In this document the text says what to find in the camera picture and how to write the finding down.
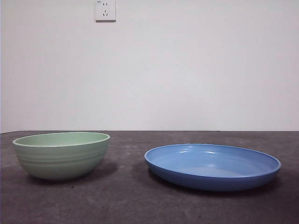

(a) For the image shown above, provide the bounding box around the white wall socket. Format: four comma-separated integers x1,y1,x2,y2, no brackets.
95,0,117,23

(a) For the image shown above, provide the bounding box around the green ribbed bowl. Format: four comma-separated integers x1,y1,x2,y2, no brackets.
12,132,111,181

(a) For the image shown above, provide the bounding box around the blue round plate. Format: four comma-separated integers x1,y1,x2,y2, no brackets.
144,143,282,192

